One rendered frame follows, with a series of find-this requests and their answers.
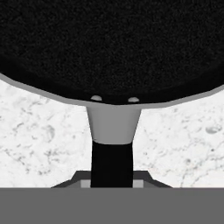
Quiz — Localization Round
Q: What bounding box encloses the black frying pan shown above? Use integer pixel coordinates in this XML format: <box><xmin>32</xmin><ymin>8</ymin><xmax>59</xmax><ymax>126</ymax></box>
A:
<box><xmin>0</xmin><ymin>0</ymin><xmax>224</xmax><ymax>189</ymax></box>

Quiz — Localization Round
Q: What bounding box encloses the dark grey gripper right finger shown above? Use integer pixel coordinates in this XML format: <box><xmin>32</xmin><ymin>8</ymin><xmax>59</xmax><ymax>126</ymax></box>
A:
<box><xmin>132</xmin><ymin>170</ymin><xmax>173</xmax><ymax>189</ymax></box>

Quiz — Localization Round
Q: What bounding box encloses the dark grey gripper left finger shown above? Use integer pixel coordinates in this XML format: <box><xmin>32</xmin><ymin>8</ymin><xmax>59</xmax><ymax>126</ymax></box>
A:
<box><xmin>51</xmin><ymin>170</ymin><xmax>93</xmax><ymax>189</ymax></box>

